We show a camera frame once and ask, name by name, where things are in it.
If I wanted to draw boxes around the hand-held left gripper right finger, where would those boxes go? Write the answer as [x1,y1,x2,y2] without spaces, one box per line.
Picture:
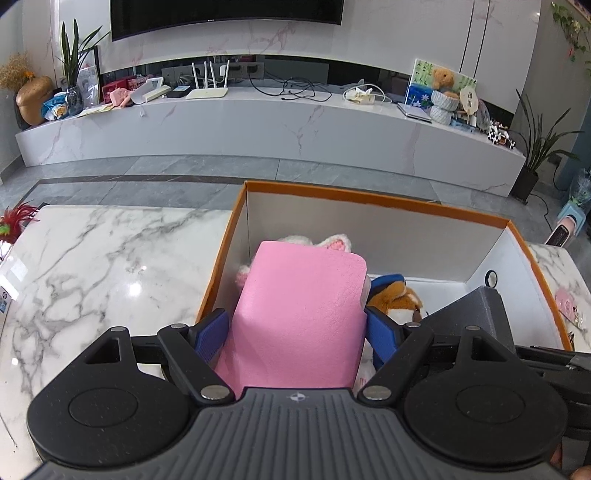
[358,308,520,403]

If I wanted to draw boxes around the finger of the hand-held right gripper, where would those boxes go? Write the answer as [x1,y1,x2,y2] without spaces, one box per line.
[515,345,591,372]

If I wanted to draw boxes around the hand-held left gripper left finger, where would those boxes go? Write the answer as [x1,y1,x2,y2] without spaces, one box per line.
[71,308,233,405]

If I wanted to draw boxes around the brown bear plush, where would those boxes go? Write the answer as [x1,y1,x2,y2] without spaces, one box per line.
[367,274,424,326]

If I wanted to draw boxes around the pink notebook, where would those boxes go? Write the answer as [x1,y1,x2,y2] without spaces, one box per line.
[215,240,370,388]

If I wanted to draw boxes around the dark grey box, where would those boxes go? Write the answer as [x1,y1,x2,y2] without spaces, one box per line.
[422,285,517,352]

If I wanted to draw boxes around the white crochet rabbit plush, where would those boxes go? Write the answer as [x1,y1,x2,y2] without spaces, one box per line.
[236,234,356,289]

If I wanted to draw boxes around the orange cardboard box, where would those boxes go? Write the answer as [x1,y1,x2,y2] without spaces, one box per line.
[195,181,574,386]

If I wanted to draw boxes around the pink device with dark screen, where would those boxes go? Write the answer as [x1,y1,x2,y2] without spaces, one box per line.
[545,217,578,247]

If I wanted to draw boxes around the light blue stool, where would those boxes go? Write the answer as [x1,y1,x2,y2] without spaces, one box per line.
[558,200,591,228]

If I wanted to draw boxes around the wrapped flower bouquet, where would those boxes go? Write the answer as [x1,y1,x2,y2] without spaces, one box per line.
[570,168,591,206]

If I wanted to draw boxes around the white marble TV cabinet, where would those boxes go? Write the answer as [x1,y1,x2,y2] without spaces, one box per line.
[15,85,527,199]

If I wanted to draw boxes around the potted plant in black pot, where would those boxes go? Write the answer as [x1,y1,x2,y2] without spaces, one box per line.
[510,90,585,201]

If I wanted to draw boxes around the grey flat book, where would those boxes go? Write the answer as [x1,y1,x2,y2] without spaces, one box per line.
[397,102,432,123]

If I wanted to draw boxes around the red feather toy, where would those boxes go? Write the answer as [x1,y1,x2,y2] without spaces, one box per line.
[0,202,42,241]

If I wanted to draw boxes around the cow figurines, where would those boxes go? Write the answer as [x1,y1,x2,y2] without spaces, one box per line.
[487,122,515,148]

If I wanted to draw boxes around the white knitted pot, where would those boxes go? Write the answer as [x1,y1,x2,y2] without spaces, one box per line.
[430,90,460,125]

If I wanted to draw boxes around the white router with antennas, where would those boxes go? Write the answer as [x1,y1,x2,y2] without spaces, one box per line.
[185,60,230,100]

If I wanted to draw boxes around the round paper fan sign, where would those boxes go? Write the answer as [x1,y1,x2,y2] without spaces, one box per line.
[457,88,478,125]

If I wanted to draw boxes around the white flat device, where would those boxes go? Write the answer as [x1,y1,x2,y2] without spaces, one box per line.
[131,78,169,104]

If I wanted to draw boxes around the blue and green painting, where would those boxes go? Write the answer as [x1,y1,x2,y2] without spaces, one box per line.
[405,58,476,109]

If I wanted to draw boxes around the red gift box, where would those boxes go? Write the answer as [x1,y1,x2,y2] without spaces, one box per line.
[102,78,139,95]

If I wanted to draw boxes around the blue snack packet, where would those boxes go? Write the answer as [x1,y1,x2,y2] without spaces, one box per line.
[42,91,70,120]

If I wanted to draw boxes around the black framed photo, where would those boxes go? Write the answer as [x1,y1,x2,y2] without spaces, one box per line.
[76,46,101,107]

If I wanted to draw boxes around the gold vase with dried flowers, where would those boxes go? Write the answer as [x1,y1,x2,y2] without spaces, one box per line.
[0,53,55,126]

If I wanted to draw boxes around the green plant in glass vase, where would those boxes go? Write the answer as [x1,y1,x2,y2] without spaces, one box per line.
[55,18,112,104]

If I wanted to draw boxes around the black television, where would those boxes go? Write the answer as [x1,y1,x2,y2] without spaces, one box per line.
[110,0,345,42]

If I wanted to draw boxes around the hanging green vine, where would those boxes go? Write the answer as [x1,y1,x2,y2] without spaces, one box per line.
[551,2,591,77]

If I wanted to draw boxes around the pink card keychain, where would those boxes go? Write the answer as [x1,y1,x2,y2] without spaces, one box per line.
[554,286,587,330]

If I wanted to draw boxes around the black cables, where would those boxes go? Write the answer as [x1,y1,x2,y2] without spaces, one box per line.
[249,69,333,102]

